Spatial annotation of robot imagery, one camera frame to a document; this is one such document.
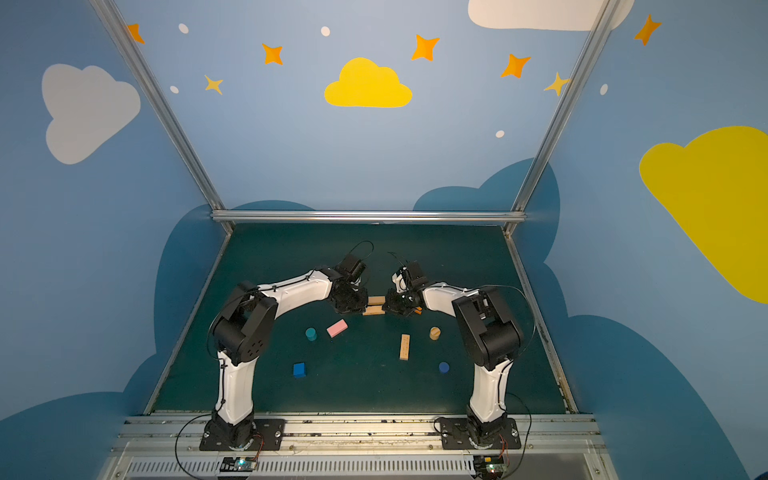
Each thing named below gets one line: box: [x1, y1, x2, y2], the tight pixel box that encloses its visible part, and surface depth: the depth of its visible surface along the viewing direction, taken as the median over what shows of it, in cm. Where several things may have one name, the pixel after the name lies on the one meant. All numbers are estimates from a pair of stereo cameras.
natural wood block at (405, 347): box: [400, 334, 411, 361], surface depth 90 cm
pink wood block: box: [326, 318, 349, 338], surface depth 95 cm
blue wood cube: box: [293, 362, 307, 379], surface depth 84 cm
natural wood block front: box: [362, 305, 385, 316], surface depth 98 cm
